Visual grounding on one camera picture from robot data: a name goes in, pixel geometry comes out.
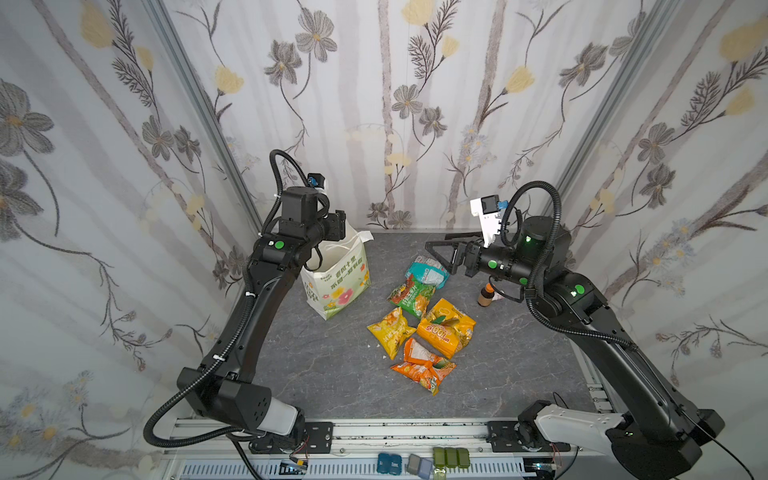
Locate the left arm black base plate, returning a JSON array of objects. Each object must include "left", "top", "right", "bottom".
[{"left": 248, "top": 422, "right": 334, "bottom": 455}]

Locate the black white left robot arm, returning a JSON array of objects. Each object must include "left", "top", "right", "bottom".
[{"left": 177, "top": 187, "right": 346, "bottom": 442}]

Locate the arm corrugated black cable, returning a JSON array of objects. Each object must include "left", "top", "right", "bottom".
[
  {"left": 499, "top": 181, "right": 637, "bottom": 352},
  {"left": 142, "top": 148, "right": 331, "bottom": 480}
]

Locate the yellow snack bag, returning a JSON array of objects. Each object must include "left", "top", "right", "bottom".
[{"left": 417, "top": 299, "right": 476, "bottom": 359}]

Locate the small yellow chips bag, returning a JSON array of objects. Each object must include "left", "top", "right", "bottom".
[{"left": 367, "top": 307, "right": 416, "bottom": 360}]

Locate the small brown orange-capped bottle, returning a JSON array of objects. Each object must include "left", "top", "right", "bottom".
[{"left": 477, "top": 283, "right": 496, "bottom": 307}]

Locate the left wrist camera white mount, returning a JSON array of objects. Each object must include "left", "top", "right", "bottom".
[{"left": 306, "top": 173, "right": 325, "bottom": 192}]

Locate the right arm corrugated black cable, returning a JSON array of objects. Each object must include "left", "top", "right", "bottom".
[{"left": 499, "top": 181, "right": 637, "bottom": 352}]

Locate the green case on rail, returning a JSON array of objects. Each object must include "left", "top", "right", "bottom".
[{"left": 433, "top": 447, "right": 471, "bottom": 470}]

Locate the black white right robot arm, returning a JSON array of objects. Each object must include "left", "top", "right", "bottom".
[{"left": 425, "top": 216, "right": 725, "bottom": 479}]

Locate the orange candy snack bag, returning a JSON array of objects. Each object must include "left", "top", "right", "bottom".
[{"left": 391, "top": 338, "right": 456, "bottom": 396}]

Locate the white floral paper bag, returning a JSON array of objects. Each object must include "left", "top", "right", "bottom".
[{"left": 300, "top": 225, "right": 373, "bottom": 320}]

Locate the grey blue case on rail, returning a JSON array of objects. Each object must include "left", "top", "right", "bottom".
[{"left": 405, "top": 454, "right": 434, "bottom": 480}]

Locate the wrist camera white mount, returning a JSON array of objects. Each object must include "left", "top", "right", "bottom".
[
  {"left": 470, "top": 194, "right": 508, "bottom": 247},
  {"left": 306, "top": 173, "right": 325, "bottom": 192}
]

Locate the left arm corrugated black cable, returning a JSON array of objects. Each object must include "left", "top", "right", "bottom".
[{"left": 142, "top": 148, "right": 331, "bottom": 480}]

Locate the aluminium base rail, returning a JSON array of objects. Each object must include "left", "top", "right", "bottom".
[{"left": 151, "top": 418, "right": 630, "bottom": 479}]

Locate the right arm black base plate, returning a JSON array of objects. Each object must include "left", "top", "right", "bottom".
[{"left": 486, "top": 420, "right": 572, "bottom": 453}]

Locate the green corn chips packet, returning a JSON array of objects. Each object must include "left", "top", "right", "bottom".
[{"left": 388, "top": 275, "right": 436, "bottom": 318}]

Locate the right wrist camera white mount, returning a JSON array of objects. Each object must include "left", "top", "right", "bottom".
[{"left": 470, "top": 194, "right": 508, "bottom": 247}]

